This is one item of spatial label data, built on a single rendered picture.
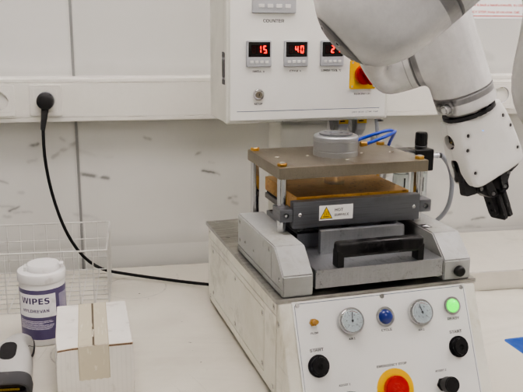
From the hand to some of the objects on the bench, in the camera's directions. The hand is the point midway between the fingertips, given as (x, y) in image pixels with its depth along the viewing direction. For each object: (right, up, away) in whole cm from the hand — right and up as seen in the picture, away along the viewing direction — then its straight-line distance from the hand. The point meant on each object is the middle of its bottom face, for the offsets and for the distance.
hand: (498, 204), depth 109 cm
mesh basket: (-81, -20, +54) cm, 100 cm away
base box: (-20, -26, +30) cm, 45 cm away
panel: (-14, -32, +4) cm, 35 cm away
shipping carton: (-63, -29, +18) cm, 72 cm away
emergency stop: (-14, -30, +5) cm, 34 cm away
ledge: (+30, -16, +75) cm, 82 cm away
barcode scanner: (-76, -30, +16) cm, 83 cm away
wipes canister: (-76, -26, +31) cm, 86 cm away
